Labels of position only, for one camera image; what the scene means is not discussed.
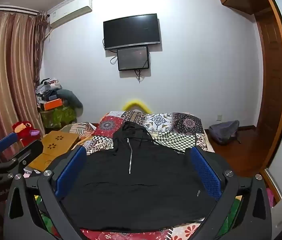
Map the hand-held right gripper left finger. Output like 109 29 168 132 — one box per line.
3 145 87 240

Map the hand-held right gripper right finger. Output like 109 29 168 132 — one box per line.
190 145 273 240

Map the black zip hoodie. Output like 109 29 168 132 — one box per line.
59 121 225 233

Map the pile of clothes and papers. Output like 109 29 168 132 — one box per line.
34 78 84 112

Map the red plush toy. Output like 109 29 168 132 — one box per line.
12 121 41 147

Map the orange striped blanket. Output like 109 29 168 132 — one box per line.
61 122 97 143

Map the green patterned cloth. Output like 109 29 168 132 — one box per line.
39 105 77 130

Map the grey backpack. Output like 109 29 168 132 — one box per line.
208 120 241 145

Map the orange box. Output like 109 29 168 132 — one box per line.
43 99 64 111

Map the patchwork patterned quilt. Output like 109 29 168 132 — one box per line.
79 110 243 240

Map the striped brown curtain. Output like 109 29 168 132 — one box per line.
0 5 50 150

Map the yellow padded headboard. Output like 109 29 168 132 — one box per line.
121 100 151 113

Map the white air conditioner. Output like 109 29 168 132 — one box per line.
47 0 93 29

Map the black monitor cable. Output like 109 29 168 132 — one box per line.
134 69 144 83

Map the small black wall monitor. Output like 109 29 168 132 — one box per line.
117 46 150 71

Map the white curtain rail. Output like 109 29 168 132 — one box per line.
0 5 40 15

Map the large black wall television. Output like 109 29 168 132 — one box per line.
103 13 162 51

